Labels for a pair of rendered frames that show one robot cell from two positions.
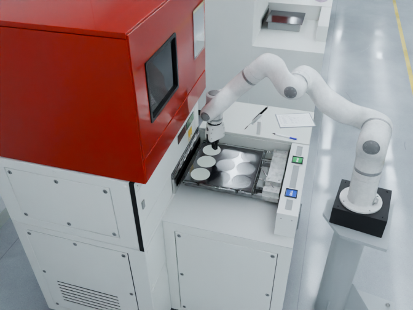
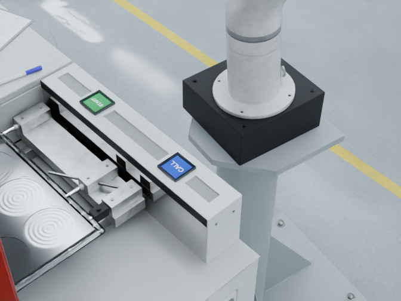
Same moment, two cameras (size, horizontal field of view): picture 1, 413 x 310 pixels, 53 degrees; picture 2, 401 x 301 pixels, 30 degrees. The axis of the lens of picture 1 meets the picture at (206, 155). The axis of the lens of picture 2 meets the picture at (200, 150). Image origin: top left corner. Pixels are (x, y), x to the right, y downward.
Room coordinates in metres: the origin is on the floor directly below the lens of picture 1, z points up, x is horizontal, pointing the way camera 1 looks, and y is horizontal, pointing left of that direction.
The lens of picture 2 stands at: (0.86, 0.47, 2.07)
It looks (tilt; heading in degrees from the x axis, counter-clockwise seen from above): 46 degrees down; 300
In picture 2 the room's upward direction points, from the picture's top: 1 degrees clockwise
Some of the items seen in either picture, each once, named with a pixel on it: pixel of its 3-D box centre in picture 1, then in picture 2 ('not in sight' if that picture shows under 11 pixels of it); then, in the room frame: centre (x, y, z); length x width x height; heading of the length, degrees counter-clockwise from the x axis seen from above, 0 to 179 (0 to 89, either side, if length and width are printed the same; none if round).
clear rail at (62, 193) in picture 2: (259, 171); (48, 180); (1.65, -0.27, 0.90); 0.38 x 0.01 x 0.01; 163
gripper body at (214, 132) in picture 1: (214, 128); not in sight; (1.77, -0.04, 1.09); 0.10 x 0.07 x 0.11; 127
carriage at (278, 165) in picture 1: (275, 176); (77, 165); (1.64, -0.36, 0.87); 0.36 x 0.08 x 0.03; 163
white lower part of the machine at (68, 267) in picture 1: (125, 232); not in sight; (1.68, 0.49, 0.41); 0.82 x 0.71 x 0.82; 163
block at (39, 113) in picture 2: (280, 153); (32, 117); (1.80, -0.41, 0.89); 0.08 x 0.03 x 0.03; 73
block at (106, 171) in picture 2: (273, 181); (98, 175); (1.57, -0.34, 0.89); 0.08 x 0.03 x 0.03; 73
